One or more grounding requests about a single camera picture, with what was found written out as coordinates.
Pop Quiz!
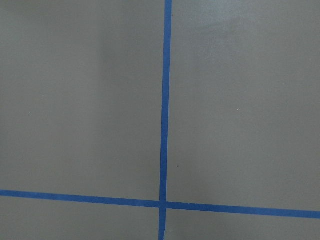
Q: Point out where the brown paper table mat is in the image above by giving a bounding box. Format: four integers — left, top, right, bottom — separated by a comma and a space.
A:
0, 0, 320, 240

